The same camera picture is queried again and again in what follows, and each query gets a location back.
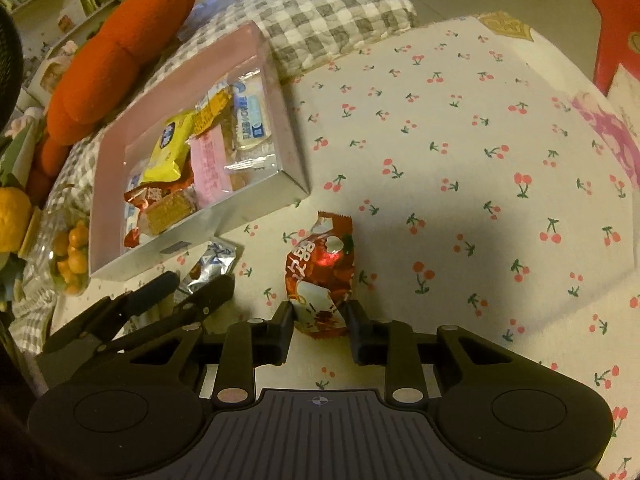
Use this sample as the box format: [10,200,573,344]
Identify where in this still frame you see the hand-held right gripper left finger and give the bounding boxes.
[112,300,296,408]

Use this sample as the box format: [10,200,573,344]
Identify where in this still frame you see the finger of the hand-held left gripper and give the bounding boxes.
[45,271,181,356]
[97,274,236,356]

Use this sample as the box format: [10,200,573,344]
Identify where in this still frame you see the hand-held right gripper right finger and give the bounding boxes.
[345,299,556,407]

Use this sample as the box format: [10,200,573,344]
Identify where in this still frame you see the silver snack packet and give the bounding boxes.
[177,239,238,301]

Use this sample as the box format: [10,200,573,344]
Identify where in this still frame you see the red snack packet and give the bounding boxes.
[284,211,357,338]

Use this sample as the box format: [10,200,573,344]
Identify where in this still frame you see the clear orange wafer packet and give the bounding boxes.
[137,190,198,236]

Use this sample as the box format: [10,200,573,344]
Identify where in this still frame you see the pink snack packet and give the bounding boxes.
[190,125,233,208]

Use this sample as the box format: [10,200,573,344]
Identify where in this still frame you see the yellow snack packet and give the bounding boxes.
[142,111,197,184]

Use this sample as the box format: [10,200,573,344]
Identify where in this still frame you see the large clear blue-print packet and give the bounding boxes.
[232,67,278,151]

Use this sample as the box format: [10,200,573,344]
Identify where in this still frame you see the orange label snack packet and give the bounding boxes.
[192,85,236,136]

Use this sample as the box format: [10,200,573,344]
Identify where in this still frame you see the pink cardboard box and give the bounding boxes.
[89,21,311,281]

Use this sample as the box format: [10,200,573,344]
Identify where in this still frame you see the grey checkered blanket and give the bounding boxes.
[7,135,106,361]

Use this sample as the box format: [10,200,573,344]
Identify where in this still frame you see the glass jar of small oranges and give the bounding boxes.
[20,207,93,296]

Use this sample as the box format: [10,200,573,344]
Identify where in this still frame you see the mandarin plush toy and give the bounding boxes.
[0,187,33,253]

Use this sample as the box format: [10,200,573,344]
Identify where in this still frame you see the cherry print bed sheet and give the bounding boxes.
[50,12,640,480]

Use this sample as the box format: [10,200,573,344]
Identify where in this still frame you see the orange carrot plush toy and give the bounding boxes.
[25,0,198,206]

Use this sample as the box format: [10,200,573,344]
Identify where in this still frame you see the white shelf unit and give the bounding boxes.
[0,0,121,106]

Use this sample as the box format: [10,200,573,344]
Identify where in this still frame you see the pink floral cloth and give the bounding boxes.
[570,91,640,186]

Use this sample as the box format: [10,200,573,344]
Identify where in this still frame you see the red plastic stool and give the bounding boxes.
[590,0,640,96]

